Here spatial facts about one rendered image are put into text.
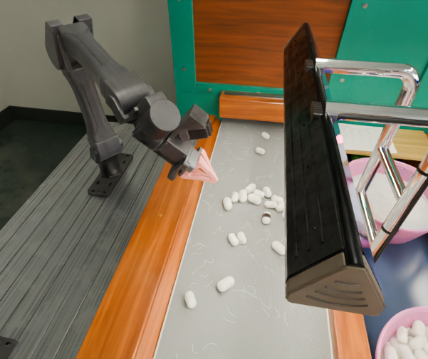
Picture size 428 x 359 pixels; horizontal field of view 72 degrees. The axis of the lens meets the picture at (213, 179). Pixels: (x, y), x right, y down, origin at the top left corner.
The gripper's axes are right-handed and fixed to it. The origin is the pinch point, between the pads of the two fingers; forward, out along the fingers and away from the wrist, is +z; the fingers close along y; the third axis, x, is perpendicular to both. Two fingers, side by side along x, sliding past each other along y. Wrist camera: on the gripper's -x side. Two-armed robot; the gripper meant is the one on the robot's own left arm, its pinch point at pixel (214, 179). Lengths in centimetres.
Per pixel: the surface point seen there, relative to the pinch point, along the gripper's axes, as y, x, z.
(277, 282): -15.9, -1.5, 19.6
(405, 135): 39, -29, 47
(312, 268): -33.5, -26.5, -4.0
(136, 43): 138, 62, -44
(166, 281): -20.1, 11.6, 2.1
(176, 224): -6.9, 11.8, 0.1
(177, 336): -29.4, 9.7, 6.4
